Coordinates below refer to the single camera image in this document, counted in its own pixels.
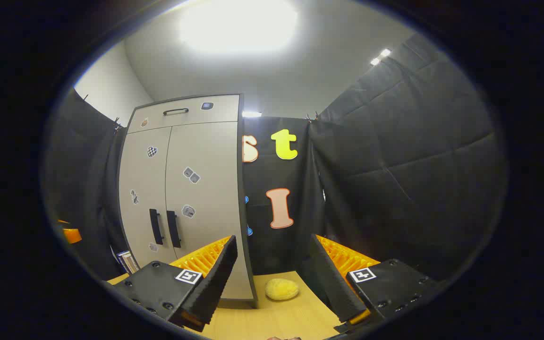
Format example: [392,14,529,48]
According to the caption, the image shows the large ceiling light panel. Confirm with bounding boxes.
[178,0,298,53]

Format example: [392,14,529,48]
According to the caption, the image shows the black backdrop cloth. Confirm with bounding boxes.
[43,33,509,284]

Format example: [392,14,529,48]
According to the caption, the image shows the white cabinet door checkered sticker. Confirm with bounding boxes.
[119,127,172,271]

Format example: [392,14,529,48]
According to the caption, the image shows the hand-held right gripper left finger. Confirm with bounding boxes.
[111,235,238,332]

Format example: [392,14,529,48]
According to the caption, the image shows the stack of books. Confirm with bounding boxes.
[115,249,139,275]

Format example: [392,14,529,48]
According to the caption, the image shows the white cabinet drawer front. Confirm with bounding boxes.
[127,94,240,134]

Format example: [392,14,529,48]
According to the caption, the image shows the black door handle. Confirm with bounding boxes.
[149,209,164,245]
[166,210,182,248]

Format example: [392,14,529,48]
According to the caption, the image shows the white double-door shoe cabinet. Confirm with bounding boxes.
[118,93,258,307]

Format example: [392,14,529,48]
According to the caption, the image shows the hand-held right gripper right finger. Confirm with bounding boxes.
[307,234,447,333]

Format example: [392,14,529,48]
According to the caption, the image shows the white cabinet door grey stickers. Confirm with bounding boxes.
[165,121,254,300]

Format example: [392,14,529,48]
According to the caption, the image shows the yellow sponge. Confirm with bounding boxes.
[265,278,299,301]

